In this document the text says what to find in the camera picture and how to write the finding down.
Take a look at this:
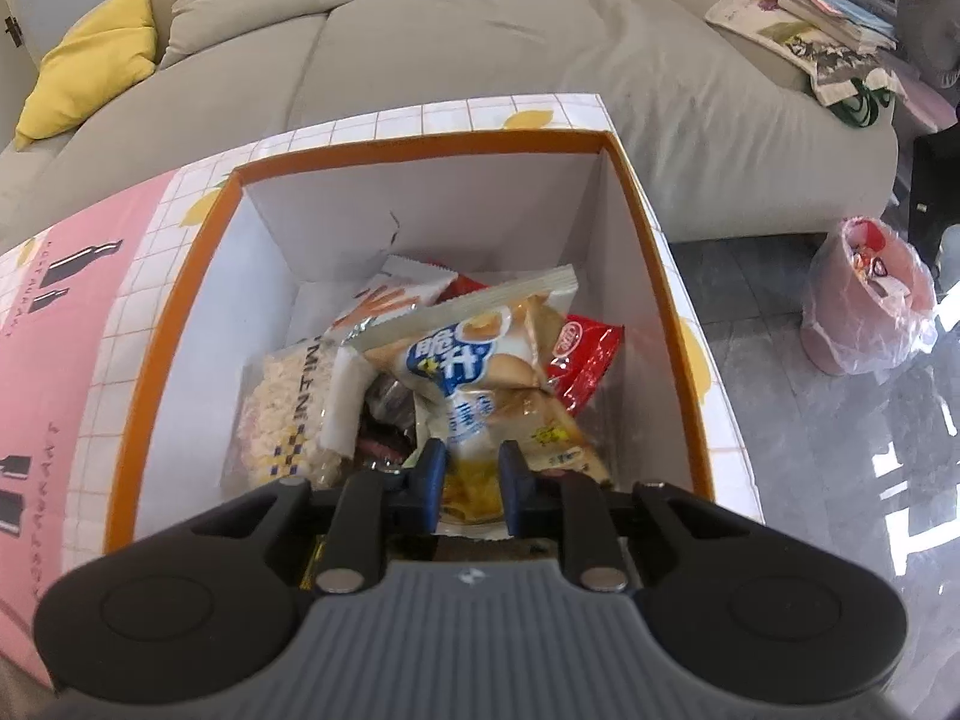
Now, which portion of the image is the white green snack packet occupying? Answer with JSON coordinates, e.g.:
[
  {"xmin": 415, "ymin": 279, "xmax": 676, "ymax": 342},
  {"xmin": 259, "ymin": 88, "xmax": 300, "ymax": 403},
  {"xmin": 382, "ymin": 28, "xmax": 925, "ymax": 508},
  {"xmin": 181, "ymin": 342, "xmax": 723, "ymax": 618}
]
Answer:
[{"xmin": 330, "ymin": 255, "xmax": 466, "ymax": 340}]

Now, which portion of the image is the clear bag of puffed snacks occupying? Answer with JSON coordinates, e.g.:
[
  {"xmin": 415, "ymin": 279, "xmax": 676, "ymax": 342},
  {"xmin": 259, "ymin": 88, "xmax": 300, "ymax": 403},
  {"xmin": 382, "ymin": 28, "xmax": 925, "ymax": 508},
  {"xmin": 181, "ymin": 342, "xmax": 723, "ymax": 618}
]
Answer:
[{"xmin": 238, "ymin": 337, "xmax": 362, "ymax": 490}]

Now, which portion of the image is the red snack packet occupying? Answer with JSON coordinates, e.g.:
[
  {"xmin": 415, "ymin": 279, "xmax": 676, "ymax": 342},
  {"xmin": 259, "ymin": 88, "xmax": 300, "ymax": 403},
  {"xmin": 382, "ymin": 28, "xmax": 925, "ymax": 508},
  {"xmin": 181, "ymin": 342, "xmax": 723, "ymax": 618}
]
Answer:
[{"xmin": 431, "ymin": 262, "xmax": 628, "ymax": 419}]

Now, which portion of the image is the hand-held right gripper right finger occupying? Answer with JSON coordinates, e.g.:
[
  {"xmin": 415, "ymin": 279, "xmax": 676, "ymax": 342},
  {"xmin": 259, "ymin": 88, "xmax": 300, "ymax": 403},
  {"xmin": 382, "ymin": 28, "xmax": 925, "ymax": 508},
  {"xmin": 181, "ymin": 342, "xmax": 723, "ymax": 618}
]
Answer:
[{"xmin": 497, "ymin": 439, "xmax": 751, "ymax": 593}]

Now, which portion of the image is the yellow cushion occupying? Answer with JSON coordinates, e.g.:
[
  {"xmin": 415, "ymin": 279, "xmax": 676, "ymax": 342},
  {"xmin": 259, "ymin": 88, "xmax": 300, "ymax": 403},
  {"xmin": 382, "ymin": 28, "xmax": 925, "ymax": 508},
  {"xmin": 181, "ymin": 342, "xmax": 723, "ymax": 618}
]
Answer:
[{"xmin": 15, "ymin": 0, "xmax": 160, "ymax": 151}]

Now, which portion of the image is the white green tote bag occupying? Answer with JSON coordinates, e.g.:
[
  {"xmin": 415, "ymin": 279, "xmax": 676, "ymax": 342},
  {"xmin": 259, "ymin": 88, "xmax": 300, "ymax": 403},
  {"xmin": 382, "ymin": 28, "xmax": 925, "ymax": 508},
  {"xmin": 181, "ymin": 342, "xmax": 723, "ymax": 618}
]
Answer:
[{"xmin": 810, "ymin": 52, "xmax": 898, "ymax": 128}]

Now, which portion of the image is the orange cardboard box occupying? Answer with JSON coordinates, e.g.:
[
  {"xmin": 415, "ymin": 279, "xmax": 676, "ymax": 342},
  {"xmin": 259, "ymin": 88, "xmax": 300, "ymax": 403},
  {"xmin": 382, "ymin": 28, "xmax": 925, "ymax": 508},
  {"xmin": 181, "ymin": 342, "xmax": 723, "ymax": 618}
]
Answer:
[{"xmin": 103, "ymin": 127, "xmax": 715, "ymax": 563}]

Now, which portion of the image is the black garment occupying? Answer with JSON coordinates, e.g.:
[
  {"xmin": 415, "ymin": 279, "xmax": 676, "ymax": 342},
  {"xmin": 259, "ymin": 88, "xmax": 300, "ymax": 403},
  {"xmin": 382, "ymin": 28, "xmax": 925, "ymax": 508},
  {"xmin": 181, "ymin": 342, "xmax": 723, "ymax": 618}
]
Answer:
[{"xmin": 907, "ymin": 131, "xmax": 960, "ymax": 265}]

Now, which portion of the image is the beige sofa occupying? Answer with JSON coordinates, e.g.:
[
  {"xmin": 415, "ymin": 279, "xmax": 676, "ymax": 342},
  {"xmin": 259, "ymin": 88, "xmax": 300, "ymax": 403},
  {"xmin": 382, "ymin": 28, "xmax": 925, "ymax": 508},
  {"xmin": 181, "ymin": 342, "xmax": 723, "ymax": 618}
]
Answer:
[{"xmin": 0, "ymin": 0, "xmax": 901, "ymax": 257}]

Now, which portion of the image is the pink trash bin with bag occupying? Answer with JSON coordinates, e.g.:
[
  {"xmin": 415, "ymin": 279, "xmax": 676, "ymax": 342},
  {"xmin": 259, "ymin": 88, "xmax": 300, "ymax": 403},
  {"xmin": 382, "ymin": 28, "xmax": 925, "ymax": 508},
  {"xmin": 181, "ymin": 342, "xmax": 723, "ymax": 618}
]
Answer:
[{"xmin": 799, "ymin": 217, "xmax": 940, "ymax": 377}]

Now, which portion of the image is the stack of magazines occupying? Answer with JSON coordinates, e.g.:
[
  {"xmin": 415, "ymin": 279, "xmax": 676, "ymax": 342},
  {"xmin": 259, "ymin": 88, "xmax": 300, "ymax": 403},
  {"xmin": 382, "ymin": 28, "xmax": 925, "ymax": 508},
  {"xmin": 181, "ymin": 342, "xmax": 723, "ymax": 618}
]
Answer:
[{"xmin": 705, "ymin": 0, "xmax": 901, "ymax": 85}]

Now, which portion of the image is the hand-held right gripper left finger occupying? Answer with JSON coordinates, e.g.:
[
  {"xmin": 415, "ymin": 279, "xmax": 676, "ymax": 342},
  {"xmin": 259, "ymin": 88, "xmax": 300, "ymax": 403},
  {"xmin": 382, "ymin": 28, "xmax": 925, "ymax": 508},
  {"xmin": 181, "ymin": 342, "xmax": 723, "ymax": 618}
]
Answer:
[{"xmin": 184, "ymin": 437, "xmax": 451, "ymax": 595}]

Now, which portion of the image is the grey office chair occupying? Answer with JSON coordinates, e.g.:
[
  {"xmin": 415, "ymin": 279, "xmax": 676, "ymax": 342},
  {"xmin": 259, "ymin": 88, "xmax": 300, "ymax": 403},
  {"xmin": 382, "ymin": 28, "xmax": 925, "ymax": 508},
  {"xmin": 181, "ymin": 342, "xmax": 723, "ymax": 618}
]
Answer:
[{"xmin": 896, "ymin": 0, "xmax": 960, "ymax": 128}]

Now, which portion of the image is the yellow chips bag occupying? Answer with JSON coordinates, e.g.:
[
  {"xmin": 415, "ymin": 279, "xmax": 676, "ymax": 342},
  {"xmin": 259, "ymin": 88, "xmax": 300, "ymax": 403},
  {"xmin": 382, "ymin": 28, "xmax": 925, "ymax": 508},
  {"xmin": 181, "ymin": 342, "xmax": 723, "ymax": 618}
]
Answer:
[{"xmin": 341, "ymin": 262, "xmax": 613, "ymax": 527}]

